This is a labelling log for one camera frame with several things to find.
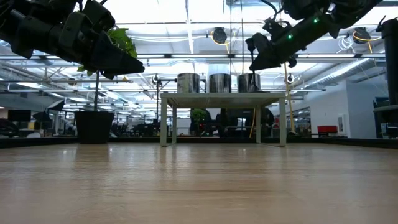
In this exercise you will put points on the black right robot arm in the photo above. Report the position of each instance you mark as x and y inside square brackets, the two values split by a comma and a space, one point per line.
[311, 25]

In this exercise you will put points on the red seat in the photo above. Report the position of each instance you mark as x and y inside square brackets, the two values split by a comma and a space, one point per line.
[327, 129]

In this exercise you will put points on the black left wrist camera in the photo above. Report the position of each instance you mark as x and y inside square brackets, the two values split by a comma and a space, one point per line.
[99, 17]

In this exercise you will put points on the black aluminium table frame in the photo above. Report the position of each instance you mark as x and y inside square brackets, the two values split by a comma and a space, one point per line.
[46, 141]

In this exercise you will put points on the small office plant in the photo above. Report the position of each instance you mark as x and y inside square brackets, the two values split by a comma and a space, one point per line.
[198, 115]

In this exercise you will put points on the black plant pot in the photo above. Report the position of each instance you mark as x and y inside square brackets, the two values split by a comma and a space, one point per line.
[94, 127]

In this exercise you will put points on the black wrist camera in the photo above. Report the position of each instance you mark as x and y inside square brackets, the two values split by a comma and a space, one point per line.
[272, 26]
[99, 17]

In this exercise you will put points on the green leafy plant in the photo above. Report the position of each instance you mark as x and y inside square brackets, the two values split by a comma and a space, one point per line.
[122, 39]

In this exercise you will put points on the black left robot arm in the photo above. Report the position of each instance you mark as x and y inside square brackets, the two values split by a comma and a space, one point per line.
[28, 31]

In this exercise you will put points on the black monitor stand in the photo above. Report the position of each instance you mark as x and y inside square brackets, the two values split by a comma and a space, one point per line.
[391, 62]

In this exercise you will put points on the black office monitor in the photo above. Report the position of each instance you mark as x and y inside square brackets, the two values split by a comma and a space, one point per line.
[19, 115]

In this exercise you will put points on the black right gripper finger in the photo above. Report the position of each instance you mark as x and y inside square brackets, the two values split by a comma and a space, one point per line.
[267, 62]
[262, 40]

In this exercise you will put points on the black stemmed candlestick holder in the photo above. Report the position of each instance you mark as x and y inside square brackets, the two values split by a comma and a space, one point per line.
[252, 77]

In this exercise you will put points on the white wall picture frame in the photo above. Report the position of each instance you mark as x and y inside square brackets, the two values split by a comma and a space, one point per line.
[341, 124]

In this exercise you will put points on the silver metal candle cup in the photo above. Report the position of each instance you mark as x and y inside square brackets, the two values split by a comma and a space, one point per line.
[220, 83]
[188, 83]
[245, 83]

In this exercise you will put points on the black softbox lamp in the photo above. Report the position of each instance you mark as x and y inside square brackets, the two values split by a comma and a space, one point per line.
[56, 105]

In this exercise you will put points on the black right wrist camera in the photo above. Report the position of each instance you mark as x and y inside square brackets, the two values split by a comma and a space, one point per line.
[272, 26]

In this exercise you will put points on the pale green perforated metal shelf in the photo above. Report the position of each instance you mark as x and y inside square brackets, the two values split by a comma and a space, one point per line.
[220, 99]

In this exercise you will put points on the grey side desk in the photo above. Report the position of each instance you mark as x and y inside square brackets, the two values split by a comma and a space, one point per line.
[387, 108]

